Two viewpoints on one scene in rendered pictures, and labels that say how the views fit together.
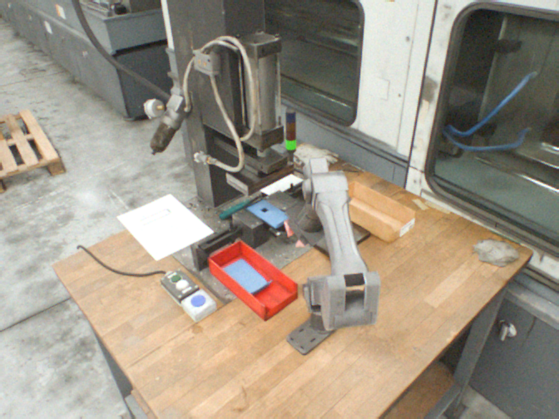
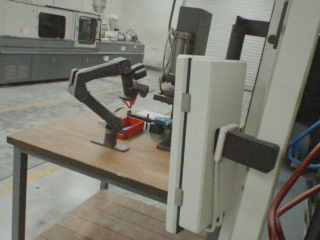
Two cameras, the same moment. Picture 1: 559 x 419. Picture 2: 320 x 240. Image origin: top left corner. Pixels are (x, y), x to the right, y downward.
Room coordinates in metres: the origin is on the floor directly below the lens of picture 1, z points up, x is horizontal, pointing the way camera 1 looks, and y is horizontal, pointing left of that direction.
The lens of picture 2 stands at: (0.21, -1.52, 1.50)
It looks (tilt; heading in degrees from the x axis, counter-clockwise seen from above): 16 degrees down; 61
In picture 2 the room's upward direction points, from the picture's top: 9 degrees clockwise
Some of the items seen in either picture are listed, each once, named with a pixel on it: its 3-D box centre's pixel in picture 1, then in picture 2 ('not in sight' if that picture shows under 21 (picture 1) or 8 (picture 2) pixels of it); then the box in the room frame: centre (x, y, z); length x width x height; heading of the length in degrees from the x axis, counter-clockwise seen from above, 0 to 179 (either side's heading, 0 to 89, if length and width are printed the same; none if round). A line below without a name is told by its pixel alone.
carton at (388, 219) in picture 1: (371, 210); not in sight; (1.17, -0.33, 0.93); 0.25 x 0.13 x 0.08; 40
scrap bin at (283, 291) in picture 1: (251, 278); (125, 127); (0.88, 0.07, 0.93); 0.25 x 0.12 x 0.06; 40
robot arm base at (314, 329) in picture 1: (322, 315); (110, 137); (0.73, -0.11, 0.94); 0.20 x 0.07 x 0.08; 130
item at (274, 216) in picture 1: (270, 211); (164, 119); (1.10, 0.01, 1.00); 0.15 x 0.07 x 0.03; 41
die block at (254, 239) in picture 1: (267, 219); (167, 128); (1.14, 0.02, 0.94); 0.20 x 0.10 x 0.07; 130
